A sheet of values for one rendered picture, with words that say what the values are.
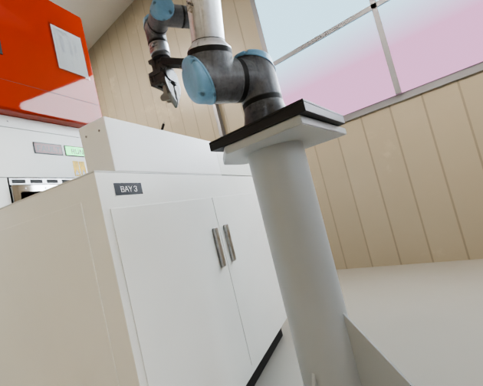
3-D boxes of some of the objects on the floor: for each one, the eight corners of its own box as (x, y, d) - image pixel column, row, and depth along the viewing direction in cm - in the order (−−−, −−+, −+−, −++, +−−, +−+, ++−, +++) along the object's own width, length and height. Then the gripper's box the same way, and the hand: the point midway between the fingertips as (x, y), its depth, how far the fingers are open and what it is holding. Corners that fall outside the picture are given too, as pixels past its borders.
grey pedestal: (514, 410, 74) (425, 103, 79) (571, 642, 38) (402, 57, 43) (323, 380, 104) (268, 158, 109) (257, 495, 68) (179, 158, 73)
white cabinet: (4, 502, 84) (-45, 227, 89) (191, 337, 172) (161, 203, 177) (182, 561, 59) (97, 170, 64) (294, 332, 147) (256, 175, 152)
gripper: (158, 66, 118) (169, 116, 117) (142, 57, 110) (155, 110, 109) (175, 57, 115) (187, 108, 114) (159, 47, 107) (172, 102, 105)
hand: (176, 103), depth 110 cm, fingers closed
